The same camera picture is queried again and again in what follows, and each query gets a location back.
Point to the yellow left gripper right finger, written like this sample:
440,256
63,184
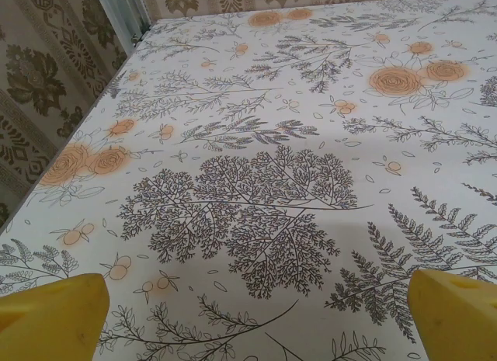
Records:
458,322

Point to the aluminium frame post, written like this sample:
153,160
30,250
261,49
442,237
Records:
124,11

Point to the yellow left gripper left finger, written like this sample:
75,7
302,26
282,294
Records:
50,322

